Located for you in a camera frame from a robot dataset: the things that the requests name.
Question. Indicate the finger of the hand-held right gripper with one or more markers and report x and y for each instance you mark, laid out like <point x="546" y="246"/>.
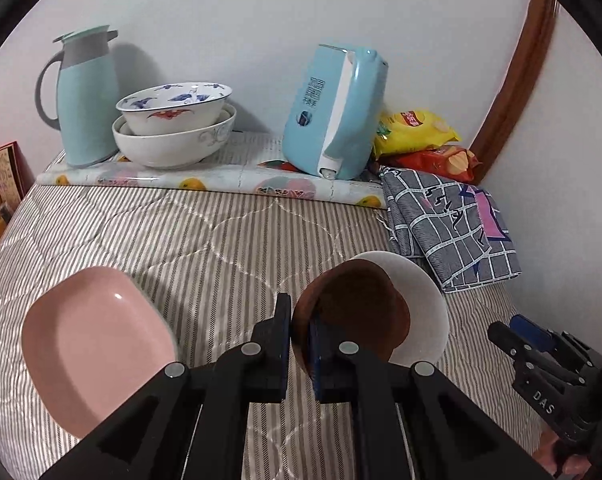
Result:
<point x="533" y="332"/>
<point x="511" y="342"/>

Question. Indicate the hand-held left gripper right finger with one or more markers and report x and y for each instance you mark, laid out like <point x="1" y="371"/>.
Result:
<point x="315" y="362"/>

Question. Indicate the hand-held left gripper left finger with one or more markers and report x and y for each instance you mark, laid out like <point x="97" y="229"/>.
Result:
<point x="276" y="360"/>

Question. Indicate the small brown wooden bowl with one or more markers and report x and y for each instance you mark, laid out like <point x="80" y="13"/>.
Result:
<point x="356" y="305"/>

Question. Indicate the white ceramic bowl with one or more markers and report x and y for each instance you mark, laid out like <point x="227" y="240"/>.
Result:
<point x="426" y="310"/>

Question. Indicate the pink square plate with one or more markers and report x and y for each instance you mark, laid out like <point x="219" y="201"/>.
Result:
<point x="91" y="345"/>

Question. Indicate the person's right hand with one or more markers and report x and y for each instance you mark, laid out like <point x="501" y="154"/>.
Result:
<point x="563" y="455"/>

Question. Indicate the grey striped quilt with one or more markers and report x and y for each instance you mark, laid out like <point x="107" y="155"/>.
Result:
<point x="206" y="265"/>

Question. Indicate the grey checked cloth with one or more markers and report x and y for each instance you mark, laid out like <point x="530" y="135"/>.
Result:
<point x="446" y="230"/>

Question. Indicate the red snack bag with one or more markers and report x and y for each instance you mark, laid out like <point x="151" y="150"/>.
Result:
<point x="438" y="162"/>

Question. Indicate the fruit print table mat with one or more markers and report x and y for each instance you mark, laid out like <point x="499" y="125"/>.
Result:
<point x="206" y="177"/>

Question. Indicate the yellow chips bag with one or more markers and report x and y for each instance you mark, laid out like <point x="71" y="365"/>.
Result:
<point x="416" y="127"/>

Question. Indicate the large white bowl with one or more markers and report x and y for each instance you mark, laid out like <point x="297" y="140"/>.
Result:
<point x="171" y="147"/>

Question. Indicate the light blue electric kettle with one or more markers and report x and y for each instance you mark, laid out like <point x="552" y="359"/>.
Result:
<point x="326" y="115"/>

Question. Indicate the blue floral patterned bowl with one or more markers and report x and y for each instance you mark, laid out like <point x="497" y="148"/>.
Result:
<point x="173" y="110"/>

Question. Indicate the light blue thermos jug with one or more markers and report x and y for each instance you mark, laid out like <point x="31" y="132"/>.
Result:
<point x="86" y="105"/>

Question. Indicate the patterned book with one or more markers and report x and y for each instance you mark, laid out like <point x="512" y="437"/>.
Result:
<point x="8" y="175"/>

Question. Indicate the brown wooden door frame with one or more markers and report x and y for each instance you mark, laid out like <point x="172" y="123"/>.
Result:
<point x="518" y="75"/>

